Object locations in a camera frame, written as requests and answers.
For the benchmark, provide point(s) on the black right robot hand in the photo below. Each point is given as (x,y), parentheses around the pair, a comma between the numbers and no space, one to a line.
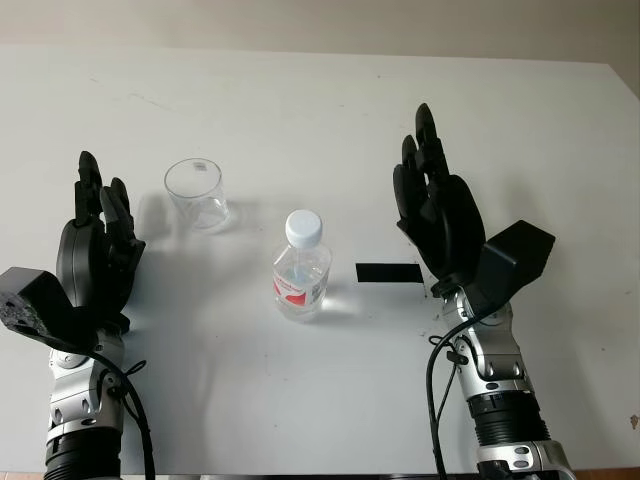
(450,225)

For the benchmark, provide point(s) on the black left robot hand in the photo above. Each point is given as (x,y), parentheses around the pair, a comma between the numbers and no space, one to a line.
(85,260)

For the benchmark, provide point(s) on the clear plastic water bottle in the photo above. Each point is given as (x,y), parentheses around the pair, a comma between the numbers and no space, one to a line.
(301,280)

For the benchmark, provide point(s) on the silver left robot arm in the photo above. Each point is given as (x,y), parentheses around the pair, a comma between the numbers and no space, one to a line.
(75,395)

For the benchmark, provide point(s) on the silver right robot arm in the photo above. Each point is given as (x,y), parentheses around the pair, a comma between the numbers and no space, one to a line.
(500,375)

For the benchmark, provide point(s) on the clear plastic cup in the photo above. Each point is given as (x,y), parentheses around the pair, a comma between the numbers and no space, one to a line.
(197,200)

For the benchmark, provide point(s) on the black tape strip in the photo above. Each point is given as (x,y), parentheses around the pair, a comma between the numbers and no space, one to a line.
(389,273)

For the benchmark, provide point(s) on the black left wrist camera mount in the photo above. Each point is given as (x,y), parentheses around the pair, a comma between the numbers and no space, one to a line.
(35,305)

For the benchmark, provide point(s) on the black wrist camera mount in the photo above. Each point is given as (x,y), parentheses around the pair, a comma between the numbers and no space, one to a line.
(510,265)
(35,305)

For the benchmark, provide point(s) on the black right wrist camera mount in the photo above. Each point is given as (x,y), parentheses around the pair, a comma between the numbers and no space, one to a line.
(510,265)

